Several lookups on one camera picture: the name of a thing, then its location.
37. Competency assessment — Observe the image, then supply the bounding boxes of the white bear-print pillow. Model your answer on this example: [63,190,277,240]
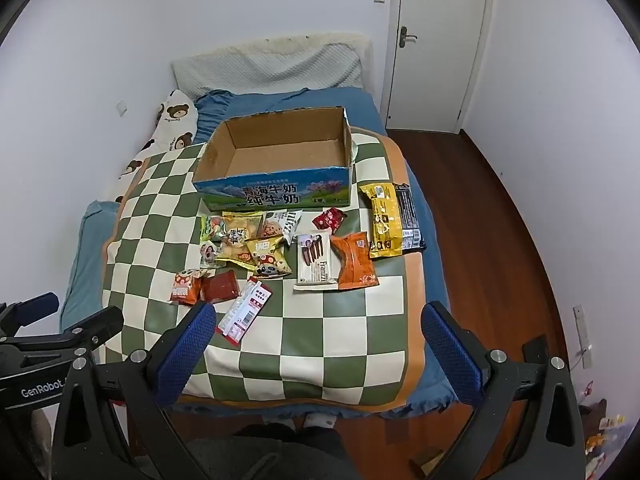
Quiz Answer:
[117,89,198,181]

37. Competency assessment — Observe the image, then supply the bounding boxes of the red-brown snack packet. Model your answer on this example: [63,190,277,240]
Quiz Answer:
[202,269,242,304]

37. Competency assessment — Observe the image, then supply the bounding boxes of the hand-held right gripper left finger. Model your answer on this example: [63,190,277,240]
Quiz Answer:
[52,301,221,480]

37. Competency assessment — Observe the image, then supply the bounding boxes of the white cookie packet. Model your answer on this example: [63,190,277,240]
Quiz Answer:
[262,208,304,246]

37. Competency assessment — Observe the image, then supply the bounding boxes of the white door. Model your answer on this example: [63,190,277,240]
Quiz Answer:
[385,0,493,134]

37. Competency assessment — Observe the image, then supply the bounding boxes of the colourful clutter pile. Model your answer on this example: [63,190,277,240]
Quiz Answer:
[579,380,629,467]

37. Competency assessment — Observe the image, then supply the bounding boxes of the white wall strip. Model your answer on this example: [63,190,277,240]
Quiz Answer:
[572,304,595,372]

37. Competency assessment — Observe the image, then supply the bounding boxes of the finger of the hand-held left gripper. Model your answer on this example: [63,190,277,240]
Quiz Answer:
[60,305,124,358]
[0,292,60,338]

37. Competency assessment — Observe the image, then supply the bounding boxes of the white chocolate wafer packet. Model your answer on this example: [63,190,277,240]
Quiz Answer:
[293,229,338,292]

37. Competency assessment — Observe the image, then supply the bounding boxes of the cardboard box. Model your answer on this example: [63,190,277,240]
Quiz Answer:
[192,106,356,212]

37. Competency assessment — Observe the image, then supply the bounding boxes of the green white candy packet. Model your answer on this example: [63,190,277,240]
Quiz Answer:
[200,215,227,242]

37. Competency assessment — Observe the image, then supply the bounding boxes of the white textured pillow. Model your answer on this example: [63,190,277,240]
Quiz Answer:
[170,40,363,101]

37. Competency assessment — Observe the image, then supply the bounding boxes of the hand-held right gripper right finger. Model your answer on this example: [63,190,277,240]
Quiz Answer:
[421,302,586,480]

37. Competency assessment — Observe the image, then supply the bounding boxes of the long white red packet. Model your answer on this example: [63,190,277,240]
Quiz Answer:
[217,280,274,345]

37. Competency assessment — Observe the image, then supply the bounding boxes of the yellow panda snack packet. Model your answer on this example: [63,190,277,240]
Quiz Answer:
[245,235,293,279]

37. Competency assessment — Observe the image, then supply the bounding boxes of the black snack packet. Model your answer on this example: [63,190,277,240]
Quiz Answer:
[394,183,427,252]

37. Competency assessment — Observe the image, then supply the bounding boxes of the green white checkered blanket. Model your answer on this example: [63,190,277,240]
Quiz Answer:
[102,127,428,413]

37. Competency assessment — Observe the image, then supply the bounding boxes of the large yellow snack packet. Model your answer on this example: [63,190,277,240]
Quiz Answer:
[359,182,404,259]

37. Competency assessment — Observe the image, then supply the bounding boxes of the cream fluffy blanket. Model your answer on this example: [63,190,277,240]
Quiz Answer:
[232,31,374,92]

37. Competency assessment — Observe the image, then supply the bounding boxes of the yellow cracker packet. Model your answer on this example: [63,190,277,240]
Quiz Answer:
[219,212,265,267]

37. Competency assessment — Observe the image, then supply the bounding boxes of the small white portrait packet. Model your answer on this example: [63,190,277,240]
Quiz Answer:
[199,240,227,269]

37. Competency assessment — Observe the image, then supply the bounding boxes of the orange mushroom snack packet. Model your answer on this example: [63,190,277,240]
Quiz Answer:
[167,268,209,306]

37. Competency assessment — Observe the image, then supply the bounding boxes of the small red snack packet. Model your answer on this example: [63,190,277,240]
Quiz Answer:
[312,208,348,234]

